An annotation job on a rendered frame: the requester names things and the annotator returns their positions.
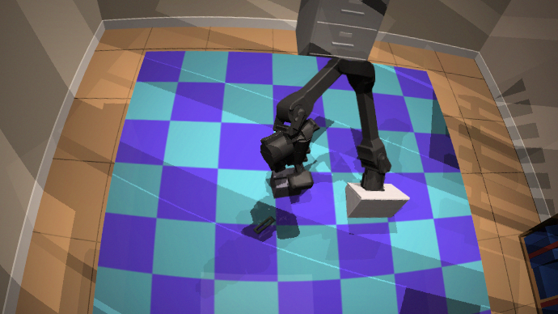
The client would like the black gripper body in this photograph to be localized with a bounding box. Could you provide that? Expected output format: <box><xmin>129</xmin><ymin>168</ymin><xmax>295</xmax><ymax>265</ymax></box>
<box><xmin>288</xmin><ymin>147</ymin><xmax>314</xmax><ymax>191</ymax></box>

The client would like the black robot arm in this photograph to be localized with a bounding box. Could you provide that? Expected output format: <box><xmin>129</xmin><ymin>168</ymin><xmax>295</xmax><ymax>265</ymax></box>
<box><xmin>260</xmin><ymin>58</ymin><xmax>391</xmax><ymax>192</ymax></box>

